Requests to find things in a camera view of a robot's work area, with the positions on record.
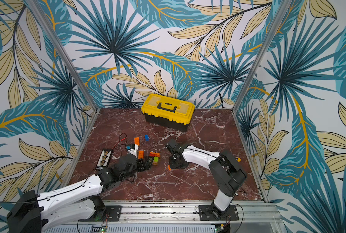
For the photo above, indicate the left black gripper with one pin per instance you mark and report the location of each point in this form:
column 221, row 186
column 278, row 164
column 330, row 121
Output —
column 148, row 164

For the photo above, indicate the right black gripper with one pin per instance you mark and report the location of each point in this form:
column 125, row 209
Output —
column 176, row 158

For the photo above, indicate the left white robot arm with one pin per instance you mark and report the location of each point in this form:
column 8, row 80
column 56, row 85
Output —
column 34, row 213

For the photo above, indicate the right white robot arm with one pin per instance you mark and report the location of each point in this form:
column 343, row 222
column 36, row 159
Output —
column 224, row 167

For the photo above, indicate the yellow black toolbox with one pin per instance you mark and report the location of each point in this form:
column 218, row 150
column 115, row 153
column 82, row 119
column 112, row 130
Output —
column 168, row 112

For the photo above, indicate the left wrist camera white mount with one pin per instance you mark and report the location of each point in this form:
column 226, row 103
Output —
column 132, row 149

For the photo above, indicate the aluminium front rail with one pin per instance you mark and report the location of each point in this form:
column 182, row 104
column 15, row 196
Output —
column 182, row 217

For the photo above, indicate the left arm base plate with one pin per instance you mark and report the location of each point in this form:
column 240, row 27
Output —
column 108, row 213

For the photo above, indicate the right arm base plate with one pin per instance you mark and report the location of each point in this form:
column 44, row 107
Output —
column 212, row 213

